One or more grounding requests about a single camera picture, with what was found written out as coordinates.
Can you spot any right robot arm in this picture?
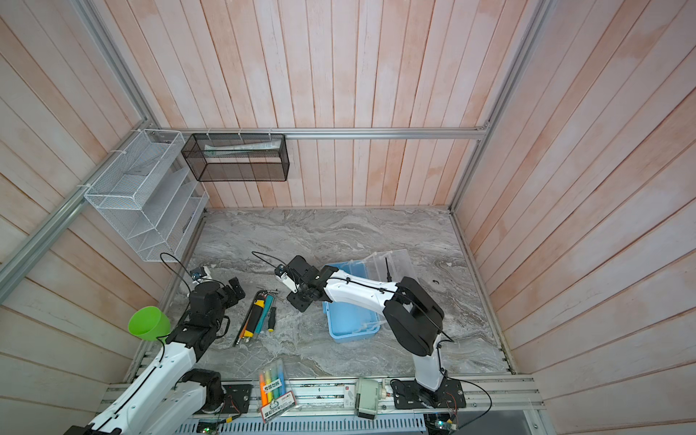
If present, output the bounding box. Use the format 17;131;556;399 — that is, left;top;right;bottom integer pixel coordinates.
275;256;446;392

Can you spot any blue plastic tool box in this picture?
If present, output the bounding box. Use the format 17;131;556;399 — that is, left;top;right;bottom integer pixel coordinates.
323;249;417;344

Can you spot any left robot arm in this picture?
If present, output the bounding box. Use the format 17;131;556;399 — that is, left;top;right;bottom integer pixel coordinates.
66;278;246;434

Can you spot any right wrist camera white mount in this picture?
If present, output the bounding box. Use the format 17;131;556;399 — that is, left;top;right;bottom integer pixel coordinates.
275;265;297;293

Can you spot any white wire mesh shelf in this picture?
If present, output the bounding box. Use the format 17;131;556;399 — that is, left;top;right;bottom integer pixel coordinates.
85;130;210;263

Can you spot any yellow black utility knife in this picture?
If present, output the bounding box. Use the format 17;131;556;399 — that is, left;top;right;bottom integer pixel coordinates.
240;291;268;339

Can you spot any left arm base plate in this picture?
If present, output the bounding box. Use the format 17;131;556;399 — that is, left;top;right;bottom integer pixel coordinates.
197;384;253;414

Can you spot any orange pencil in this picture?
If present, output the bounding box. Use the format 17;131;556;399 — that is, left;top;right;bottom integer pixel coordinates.
233;306;252;347

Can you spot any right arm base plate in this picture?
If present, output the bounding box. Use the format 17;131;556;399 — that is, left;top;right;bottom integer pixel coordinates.
390;379;466;410

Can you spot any white green electronic box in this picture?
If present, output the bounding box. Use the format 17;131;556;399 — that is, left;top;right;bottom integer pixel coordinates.
355;378;381;420

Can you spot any aluminium front rail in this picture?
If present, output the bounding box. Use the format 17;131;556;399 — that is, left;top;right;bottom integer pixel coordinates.
285;375;545;422

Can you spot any green plastic cup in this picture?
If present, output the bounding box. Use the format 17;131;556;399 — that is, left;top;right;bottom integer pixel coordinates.
128;306;171;342

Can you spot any highlighter marker pack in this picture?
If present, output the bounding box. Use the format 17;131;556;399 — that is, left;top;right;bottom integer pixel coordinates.
258;359;297;423

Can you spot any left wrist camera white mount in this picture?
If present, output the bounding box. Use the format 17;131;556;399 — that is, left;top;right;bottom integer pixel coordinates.
188;266;213;286

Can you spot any teal handled screwdriver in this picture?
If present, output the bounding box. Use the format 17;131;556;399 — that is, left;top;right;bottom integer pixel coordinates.
255;294;275;335

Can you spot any black wire mesh basket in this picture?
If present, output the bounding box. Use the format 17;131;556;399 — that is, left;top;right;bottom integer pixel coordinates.
182;132;290;182

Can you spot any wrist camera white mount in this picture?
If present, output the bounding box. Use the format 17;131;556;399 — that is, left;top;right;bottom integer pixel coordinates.
188;266;213;286
275;265;297;293

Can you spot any black short screwdriver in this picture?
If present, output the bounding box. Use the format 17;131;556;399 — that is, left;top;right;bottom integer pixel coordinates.
268;306;277;333

